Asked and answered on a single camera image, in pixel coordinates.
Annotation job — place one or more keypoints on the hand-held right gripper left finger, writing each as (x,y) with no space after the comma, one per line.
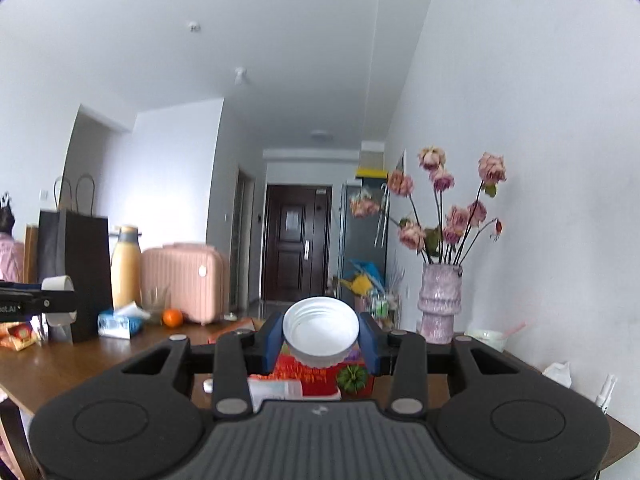
(277,342)

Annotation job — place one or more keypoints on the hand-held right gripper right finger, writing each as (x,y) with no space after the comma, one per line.
(369,342)

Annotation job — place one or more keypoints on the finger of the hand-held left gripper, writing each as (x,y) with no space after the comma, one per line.
(52,302)

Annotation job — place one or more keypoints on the white lid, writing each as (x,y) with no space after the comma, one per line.
(320,325)
(207,386)

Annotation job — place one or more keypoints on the white translucent plastic bottle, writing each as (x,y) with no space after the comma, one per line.
(275,392)

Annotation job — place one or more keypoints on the red cardboard box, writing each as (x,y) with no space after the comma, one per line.
(320,380)

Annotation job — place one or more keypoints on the red yellow snack packet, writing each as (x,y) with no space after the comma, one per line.
(22,332)
(7,343)

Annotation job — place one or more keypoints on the black paper bag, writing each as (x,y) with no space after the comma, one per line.
(75,250)

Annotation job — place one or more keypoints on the yellow plastic object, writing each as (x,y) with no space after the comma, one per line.
(357,285)

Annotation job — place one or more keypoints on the blue tissue pack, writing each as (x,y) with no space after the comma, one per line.
(120,325)

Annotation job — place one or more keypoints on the dark brown entrance door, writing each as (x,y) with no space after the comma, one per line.
(295,270)

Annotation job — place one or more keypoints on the pink ceramic vase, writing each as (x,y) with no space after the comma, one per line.
(440,305)

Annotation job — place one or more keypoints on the yellow thermos bottle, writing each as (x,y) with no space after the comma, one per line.
(126,270)

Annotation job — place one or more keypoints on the grey refrigerator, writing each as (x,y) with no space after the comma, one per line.
(360,245)

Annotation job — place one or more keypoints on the glass cup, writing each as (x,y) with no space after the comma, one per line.
(156,302)

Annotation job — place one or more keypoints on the grey side door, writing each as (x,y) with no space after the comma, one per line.
(242,245)

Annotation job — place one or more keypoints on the orange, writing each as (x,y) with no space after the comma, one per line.
(172,318)

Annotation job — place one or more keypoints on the pink suitcase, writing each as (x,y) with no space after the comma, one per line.
(185,280)

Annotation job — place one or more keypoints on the pale green bowl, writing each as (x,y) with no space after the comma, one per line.
(487,340)

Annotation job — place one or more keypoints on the white door notice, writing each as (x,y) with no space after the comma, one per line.
(294,219)

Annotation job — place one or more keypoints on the pink spoon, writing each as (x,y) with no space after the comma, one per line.
(515,330)

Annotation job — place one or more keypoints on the yellow box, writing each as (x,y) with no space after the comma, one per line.
(372,173)

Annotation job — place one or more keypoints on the crumpled white tissue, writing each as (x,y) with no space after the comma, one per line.
(557,375)

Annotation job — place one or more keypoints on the bunch of dried pink roses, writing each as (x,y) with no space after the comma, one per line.
(492,167)

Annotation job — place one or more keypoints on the small white spray bottle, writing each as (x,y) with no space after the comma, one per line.
(606,395)

